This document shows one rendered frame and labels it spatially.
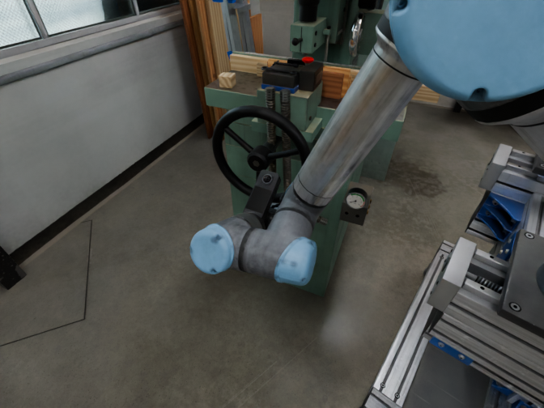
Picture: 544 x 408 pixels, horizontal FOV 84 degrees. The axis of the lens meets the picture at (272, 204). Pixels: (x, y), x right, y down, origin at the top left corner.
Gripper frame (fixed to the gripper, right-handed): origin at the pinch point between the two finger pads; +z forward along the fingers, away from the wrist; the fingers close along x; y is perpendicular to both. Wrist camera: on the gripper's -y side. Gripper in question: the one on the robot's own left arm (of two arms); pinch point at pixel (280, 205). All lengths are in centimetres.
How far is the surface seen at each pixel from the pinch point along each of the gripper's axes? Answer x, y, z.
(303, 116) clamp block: 0.2, -23.4, 3.0
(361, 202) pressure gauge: 19.3, -3.1, 18.6
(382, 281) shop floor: 37, 41, 74
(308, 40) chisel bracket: -6.2, -44.7, 14.8
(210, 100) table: -33.8, -23.8, 13.9
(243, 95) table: -21.9, -26.7, 12.1
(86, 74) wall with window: -132, -28, 50
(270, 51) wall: -119, -103, 255
